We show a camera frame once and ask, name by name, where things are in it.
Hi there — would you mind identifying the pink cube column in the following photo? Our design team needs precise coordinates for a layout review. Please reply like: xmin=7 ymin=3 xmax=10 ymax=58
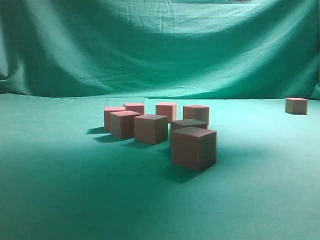
xmin=170 ymin=126 xmax=217 ymax=171
xmin=110 ymin=110 xmax=140 ymax=139
xmin=170 ymin=119 xmax=208 ymax=131
xmin=134 ymin=114 xmax=169 ymax=145
xmin=285 ymin=97 xmax=308 ymax=115

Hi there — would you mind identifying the pink cube placed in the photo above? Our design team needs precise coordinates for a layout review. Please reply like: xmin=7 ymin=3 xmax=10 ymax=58
xmin=123 ymin=102 xmax=145 ymax=115
xmin=155 ymin=102 xmax=177 ymax=122
xmin=182 ymin=104 xmax=210 ymax=124
xmin=104 ymin=106 xmax=126 ymax=132

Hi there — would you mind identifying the green cloth backdrop and cover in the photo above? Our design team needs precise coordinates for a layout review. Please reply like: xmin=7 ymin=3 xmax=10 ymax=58
xmin=0 ymin=0 xmax=320 ymax=240

